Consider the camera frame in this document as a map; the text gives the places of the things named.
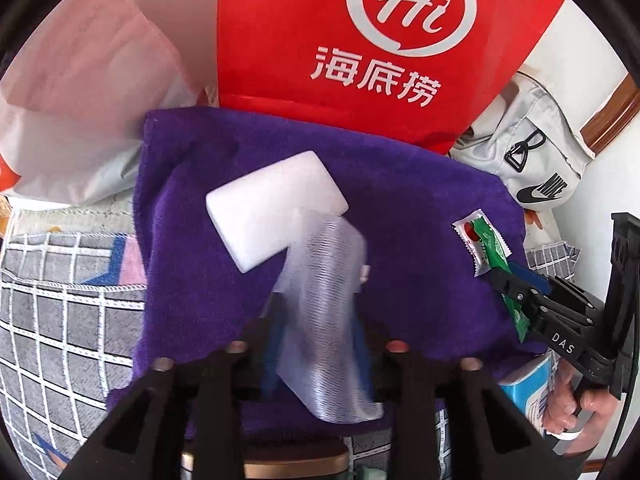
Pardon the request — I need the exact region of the red paper bag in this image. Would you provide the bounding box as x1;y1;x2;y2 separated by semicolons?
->
216;0;573;156

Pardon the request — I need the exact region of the grey waist bag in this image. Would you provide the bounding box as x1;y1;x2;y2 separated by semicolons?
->
447;72;598;211

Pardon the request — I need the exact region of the brown wooden door frame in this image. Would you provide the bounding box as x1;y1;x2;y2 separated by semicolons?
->
582;75;640;156

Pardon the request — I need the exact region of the white foam block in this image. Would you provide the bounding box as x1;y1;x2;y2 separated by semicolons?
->
205;150;350;275

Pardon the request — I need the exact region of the person's right hand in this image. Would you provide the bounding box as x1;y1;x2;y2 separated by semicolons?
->
542;360;621;443

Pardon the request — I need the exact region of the purple towel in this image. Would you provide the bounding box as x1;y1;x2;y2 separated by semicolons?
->
107;107;526;441

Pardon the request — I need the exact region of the white mesh bag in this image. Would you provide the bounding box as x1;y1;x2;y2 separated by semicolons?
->
272;207;386;423

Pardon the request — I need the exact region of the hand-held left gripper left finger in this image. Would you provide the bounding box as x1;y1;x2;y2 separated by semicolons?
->
60;305;288;480

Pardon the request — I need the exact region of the blue tissue pack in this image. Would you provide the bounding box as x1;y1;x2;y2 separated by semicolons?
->
497;355;556;431

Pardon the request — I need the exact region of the white plastic shopping bag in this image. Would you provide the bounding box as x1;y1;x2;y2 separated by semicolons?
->
0;0;221;206

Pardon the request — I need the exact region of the dark box with gold trim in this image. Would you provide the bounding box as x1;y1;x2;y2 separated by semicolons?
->
181;447;351;480

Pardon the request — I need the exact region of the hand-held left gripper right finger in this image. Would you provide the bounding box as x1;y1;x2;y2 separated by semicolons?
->
352;310;576;480

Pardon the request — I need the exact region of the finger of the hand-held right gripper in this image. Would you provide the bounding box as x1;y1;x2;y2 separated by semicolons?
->
507;261;553;297
489;269;546;333

